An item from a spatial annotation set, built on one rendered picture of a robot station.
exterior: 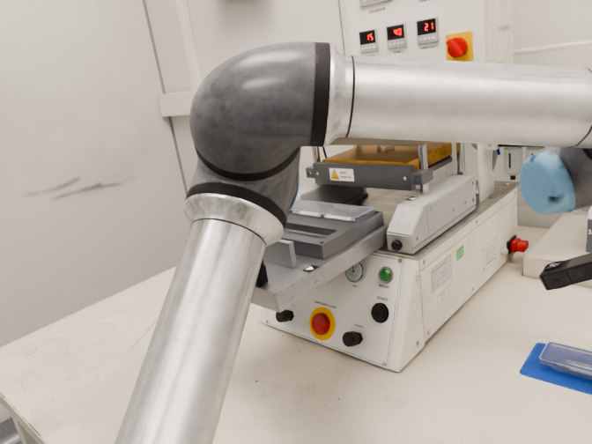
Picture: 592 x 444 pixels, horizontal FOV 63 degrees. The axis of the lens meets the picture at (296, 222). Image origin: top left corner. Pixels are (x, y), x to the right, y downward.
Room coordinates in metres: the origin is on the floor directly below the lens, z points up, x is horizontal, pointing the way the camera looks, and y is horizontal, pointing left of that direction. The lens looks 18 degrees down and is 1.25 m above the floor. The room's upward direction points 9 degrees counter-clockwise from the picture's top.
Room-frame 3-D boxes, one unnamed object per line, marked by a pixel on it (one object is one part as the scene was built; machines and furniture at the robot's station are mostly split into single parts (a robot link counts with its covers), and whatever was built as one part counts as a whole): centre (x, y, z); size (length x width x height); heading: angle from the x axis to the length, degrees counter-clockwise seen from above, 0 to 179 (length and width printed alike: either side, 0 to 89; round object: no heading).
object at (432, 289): (0.96, -0.21, 0.84); 0.53 x 0.37 x 0.17; 135
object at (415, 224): (0.83, -0.25, 0.96); 0.26 x 0.05 x 0.07; 135
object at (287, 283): (0.77, 0.01, 0.97); 0.30 x 0.22 x 0.08; 135
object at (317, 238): (0.80, -0.02, 0.98); 0.20 x 0.17 x 0.03; 45
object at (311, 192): (1.03, -0.06, 0.96); 0.25 x 0.05 x 0.07; 135
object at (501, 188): (1.01, -0.23, 0.93); 0.46 x 0.35 x 0.01; 135
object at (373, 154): (0.98, -0.21, 1.07); 0.22 x 0.17 x 0.10; 45
